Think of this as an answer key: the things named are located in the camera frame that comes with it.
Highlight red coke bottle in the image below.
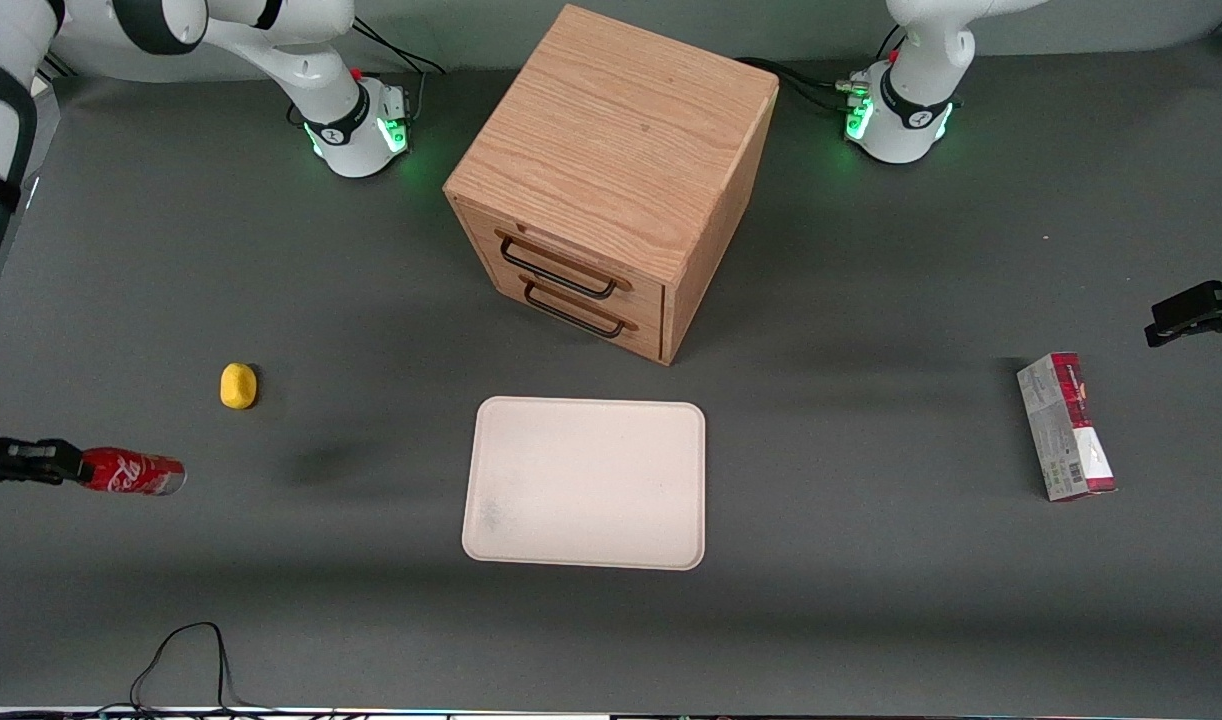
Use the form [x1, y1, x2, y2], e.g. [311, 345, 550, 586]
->
[79, 447, 188, 498]

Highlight cream plastic tray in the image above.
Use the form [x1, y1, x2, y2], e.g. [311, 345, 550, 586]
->
[461, 396, 708, 572]

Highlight red and grey carton box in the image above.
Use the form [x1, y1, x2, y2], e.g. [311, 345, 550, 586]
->
[1016, 351, 1118, 503]

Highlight yellow lemon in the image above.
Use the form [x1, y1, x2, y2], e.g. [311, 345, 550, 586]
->
[219, 362, 259, 411]

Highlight wooden two-drawer cabinet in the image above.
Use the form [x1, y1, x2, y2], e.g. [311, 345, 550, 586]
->
[443, 4, 780, 367]

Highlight thin black looped cable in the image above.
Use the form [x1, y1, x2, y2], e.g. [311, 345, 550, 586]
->
[96, 621, 372, 720]

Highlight black left arm base cables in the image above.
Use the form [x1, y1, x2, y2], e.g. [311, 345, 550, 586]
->
[736, 25, 907, 114]

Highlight black arm base cables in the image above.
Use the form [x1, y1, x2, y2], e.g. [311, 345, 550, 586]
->
[343, 22, 448, 126]
[736, 25, 907, 114]

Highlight black right arm base cables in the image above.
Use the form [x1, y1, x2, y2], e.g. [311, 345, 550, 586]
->
[343, 22, 448, 126]

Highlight black handle of higher drawer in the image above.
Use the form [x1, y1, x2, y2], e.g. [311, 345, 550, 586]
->
[498, 235, 619, 300]

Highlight black handle of lower drawer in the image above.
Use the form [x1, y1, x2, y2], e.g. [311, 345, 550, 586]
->
[522, 283, 628, 339]

